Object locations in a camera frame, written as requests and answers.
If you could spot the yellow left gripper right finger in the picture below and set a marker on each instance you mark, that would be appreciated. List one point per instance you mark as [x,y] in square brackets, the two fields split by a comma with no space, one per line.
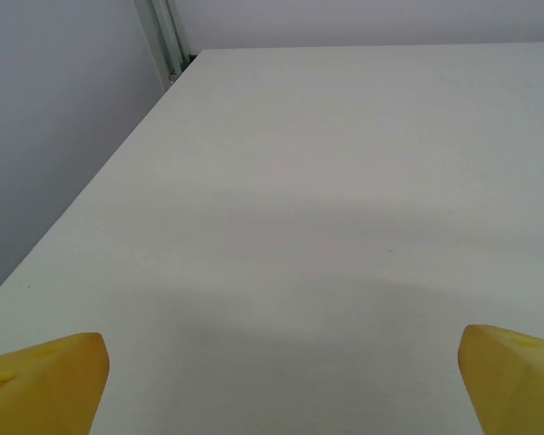
[517,389]

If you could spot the aluminium frame post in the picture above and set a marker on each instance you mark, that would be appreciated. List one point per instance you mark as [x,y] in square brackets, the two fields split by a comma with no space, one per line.
[163,27]

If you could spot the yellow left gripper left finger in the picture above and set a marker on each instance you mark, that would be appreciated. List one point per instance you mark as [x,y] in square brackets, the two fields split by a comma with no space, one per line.
[50,385]

